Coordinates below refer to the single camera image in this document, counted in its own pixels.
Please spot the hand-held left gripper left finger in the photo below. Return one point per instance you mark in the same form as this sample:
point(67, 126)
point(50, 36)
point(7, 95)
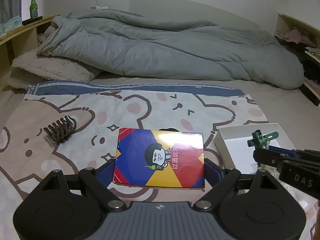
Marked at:
point(106, 173)

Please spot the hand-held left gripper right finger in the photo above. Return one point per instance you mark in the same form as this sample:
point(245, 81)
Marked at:
point(212, 172)

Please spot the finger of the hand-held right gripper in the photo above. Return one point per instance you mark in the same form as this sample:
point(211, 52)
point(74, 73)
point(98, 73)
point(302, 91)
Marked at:
point(287, 151)
point(266, 157)

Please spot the green plastic clip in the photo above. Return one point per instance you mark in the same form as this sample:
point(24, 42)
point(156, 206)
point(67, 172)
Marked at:
point(260, 140)

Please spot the white cardboard box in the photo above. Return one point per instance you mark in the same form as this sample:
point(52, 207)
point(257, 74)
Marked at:
point(240, 152)

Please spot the colourful printed card box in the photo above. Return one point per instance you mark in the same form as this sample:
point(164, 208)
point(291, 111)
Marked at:
point(155, 155)

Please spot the brown hair claw clip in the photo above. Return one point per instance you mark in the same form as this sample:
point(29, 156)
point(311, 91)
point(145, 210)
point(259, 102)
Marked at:
point(60, 130)

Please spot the printed bear blanket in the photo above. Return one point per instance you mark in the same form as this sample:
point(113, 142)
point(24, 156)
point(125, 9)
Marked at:
point(75, 105)

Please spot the stack of papers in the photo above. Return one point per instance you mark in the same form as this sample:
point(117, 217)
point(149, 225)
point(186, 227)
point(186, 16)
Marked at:
point(313, 52)

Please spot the pink clothing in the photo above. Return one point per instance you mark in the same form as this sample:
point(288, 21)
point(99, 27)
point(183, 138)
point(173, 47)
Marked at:
point(295, 36)

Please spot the beige fuzzy pillow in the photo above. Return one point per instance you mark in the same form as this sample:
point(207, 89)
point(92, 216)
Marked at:
point(50, 70)

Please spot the grey duvet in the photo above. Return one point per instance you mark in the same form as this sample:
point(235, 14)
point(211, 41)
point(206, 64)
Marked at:
point(175, 50)

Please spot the wooden open shelf unit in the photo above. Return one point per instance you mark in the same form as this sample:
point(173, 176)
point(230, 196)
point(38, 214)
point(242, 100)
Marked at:
point(281, 22)

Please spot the wooden bedside shelf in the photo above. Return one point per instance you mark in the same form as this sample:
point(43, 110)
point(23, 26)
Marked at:
point(25, 40)

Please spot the white charger plug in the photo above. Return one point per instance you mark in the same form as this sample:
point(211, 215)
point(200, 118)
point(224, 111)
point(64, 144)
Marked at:
point(100, 7)

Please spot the black flat box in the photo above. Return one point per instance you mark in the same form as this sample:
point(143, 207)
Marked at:
point(32, 20)

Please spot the tissue pack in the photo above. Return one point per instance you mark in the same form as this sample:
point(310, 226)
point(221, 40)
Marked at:
point(12, 23)

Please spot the green glass bottle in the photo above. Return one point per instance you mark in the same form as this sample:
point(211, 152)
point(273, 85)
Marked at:
point(33, 8)

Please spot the grey curtain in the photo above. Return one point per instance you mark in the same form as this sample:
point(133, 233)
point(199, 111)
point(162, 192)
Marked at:
point(10, 5)

